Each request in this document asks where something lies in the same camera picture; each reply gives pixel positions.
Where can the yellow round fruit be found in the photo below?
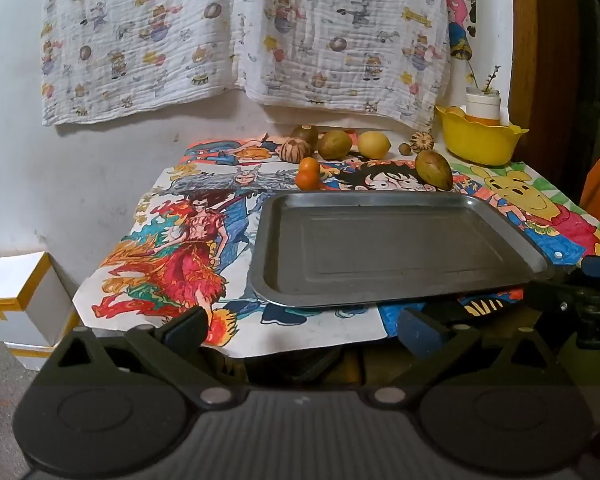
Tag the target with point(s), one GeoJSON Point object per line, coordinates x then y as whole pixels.
{"type": "Point", "coordinates": [454, 110]}

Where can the striped pepino melon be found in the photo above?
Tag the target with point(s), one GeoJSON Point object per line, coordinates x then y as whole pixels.
{"type": "Point", "coordinates": [293, 151]}
{"type": "Point", "coordinates": [422, 141]}

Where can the pink and blue wall poster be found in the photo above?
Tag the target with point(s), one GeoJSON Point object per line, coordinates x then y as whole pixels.
{"type": "Point", "coordinates": [460, 10]}

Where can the brown kiwi with sticker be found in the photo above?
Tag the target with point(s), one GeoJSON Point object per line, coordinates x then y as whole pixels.
{"type": "Point", "coordinates": [307, 134]}

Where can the green-yellow oval fruit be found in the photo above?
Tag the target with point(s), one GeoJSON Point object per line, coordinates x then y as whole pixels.
{"type": "Point", "coordinates": [334, 144]}

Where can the yellow plastic bowl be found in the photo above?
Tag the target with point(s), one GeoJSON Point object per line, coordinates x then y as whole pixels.
{"type": "Point", "coordinates": [480, 145]}

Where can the white and orange cup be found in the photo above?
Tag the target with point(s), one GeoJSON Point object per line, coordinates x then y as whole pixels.
{"type": "Point", "coordinates": [482, 107]}

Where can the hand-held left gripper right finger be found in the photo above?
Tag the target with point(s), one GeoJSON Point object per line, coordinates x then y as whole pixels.
{"type": "Point", "coordinates": [422, 332]}

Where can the wooden door frame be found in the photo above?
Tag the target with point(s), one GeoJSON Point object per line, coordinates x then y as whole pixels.
{"type": "Point", "coordinates": [545, 60]}

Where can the yellow lemon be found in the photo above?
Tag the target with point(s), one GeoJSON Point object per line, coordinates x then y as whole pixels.
{"type": "Point", "coordinates": [374, 145]}

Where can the white box with yellow tape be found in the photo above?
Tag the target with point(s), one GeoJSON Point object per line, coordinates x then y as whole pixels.
{"type": "Point", "coordinates": [20, 300]}
{"type": "Point", "coordinates": [45, 352]}

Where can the dry plant twigs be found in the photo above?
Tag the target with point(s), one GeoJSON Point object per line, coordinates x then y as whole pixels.
{"type": "Point", "coordinates": [487, 80]}

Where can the small brown round fruit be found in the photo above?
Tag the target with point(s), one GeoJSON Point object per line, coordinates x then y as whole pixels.
{"type": "Point", "coordinates": [404, 149]}

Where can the small orange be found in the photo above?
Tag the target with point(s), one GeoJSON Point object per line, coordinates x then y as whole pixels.
{"type": "Point", "coordinates": [306, 181]}
{"type": "Point", "coordinates": [311, 164]}

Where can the small white box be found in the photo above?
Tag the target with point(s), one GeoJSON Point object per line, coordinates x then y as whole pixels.
{"type": "Point", "coordinates": [505, 116]}

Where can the metal tray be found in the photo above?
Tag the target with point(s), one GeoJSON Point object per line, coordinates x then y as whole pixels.
{"type": "Point", "coordinates": [380, 250]}

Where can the colourful cartoon table cover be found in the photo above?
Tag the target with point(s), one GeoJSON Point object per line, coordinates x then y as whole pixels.
{"type": "Point", "coordinates": [180, 260]}

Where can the brown pointed mango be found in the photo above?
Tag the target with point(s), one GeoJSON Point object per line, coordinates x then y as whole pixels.
{"type": "Point", "coordinates": [433, 170]}

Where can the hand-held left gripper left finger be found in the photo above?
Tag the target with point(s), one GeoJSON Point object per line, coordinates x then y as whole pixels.
{"type": "Point", "coordinates": [185, 327]}

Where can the printed muslin cloth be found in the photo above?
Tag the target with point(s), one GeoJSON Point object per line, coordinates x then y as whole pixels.
{"type": "Point", "coordinates": [340, 35]}
{"type": "Point", "coordinates": [130, 35]}

